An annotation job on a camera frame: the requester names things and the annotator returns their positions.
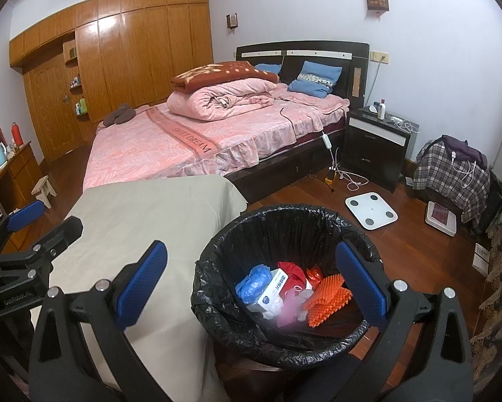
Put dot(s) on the white bottle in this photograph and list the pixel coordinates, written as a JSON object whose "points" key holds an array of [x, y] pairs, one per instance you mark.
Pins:
{"points": [[381, 111]]}

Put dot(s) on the black and white nightstand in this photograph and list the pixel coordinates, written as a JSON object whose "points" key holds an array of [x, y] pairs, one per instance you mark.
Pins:
{"points": [[372, 155]]}

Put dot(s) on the wooden wardrobe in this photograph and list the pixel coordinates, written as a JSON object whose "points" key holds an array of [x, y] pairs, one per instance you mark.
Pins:
{"points": [[150, 63]]}

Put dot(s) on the dark wooden bed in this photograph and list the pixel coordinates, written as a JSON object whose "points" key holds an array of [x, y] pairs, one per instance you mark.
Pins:
{"points": [[318, 65]]}

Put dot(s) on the white and maroon floor scale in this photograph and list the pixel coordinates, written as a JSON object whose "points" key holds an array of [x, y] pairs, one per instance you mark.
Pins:
{"points": [[441, 217]]}

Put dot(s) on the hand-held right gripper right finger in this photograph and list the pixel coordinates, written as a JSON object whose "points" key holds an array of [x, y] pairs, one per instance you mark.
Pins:
{"points": [[359, 280]]}

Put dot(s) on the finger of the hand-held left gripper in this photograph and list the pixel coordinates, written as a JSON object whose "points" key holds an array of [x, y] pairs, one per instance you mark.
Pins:
{"points": [[24, 215], [62, 232]]}

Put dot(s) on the bin with black liner bag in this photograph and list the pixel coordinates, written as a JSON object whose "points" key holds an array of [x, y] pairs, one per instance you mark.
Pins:
{"points": [[276, 234]]}

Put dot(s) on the small wooden stool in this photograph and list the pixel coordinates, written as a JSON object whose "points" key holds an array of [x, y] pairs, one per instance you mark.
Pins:
{"points": [[43, 188]]}

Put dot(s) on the wall socket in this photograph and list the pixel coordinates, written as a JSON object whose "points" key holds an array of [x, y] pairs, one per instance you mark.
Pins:
{"points": [[379, 57]]}

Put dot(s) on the white bathroom scale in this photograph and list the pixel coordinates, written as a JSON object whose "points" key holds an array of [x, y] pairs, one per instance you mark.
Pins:
{"points": [[371, 210]]}

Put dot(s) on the small wall lamp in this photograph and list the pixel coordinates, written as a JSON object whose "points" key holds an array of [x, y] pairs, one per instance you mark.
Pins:
{"points": [[231, 21]]}

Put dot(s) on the white box with blue print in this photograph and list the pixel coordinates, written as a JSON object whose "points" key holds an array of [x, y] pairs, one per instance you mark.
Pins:
{"points": [[271, 291]]}

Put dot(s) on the beige tablecloth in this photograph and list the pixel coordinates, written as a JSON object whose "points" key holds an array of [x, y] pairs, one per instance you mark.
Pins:
{"points": [[150, 226]]}

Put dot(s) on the wooden side cabinet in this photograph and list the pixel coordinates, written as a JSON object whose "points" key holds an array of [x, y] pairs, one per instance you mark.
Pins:
{"points": [[8, 188]]}

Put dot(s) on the orange foam net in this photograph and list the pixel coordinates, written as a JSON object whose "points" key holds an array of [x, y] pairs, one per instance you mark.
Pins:
{"points": [[326, 297]]}

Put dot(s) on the brown neck pillow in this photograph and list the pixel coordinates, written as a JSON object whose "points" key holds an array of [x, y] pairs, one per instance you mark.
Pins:
{"points": [[119, 115]]}

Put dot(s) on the red shiny wrapper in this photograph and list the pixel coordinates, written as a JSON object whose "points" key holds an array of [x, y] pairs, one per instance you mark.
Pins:
{"points": [[315, 276]]}

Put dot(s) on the small white object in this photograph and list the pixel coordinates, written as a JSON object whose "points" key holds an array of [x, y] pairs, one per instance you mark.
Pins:
{"points": [[373, 107]]}

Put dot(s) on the blue shoe cover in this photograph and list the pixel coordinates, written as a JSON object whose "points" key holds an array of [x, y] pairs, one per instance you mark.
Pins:
{"points": [[253, 282]]}

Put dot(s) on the red brown patterned pillow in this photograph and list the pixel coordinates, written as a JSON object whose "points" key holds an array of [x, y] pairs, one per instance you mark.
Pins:
{"points": [[221, 73]]}

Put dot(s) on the green bottle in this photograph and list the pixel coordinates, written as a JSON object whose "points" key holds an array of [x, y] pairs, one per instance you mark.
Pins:
{"points": [[81, 106]]}

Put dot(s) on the white paper box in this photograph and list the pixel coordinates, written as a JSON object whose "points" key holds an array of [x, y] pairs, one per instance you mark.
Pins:
{"points": [[481, 259]]}

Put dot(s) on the pink bedspread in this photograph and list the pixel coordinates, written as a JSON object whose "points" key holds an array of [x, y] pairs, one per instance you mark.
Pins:
{"points": [[150, 150]]}

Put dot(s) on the pink cloth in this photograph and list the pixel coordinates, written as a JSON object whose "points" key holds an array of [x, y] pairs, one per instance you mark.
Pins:
{"points": [[288, 307]]}

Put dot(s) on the small shelf bottles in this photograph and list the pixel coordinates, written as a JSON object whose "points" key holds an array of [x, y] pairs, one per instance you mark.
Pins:
{"points": [[75, 83]]}

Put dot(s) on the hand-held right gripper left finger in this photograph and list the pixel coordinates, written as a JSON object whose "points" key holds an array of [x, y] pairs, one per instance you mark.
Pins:
{"points": [[144, 284]]}

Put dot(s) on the yellow power strip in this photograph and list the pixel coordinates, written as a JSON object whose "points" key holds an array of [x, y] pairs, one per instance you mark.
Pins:
{"points": [[330, 176]]}

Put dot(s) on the purple cloth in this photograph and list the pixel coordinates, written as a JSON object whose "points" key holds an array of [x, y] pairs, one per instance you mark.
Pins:
{"points": [[464, 147]]}

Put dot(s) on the plain blue pillow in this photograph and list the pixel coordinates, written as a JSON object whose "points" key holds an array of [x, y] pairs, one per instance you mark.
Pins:
{"points": [[268, 69]]}

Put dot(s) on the folded pink quilt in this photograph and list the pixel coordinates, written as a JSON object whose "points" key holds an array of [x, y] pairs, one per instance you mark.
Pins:
{"points": [[221, 102]]}

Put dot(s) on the dark floral curtain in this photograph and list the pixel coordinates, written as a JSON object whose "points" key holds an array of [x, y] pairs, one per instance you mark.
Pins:
{"points": [[498, 301]]}

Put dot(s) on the blue pillow with printed band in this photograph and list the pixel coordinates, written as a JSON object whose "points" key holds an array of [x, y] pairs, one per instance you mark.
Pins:
{"points": [[315, 77]]}

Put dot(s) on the red thermos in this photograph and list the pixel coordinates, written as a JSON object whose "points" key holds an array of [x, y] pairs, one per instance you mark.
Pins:
{"points": [[16, 135]]}

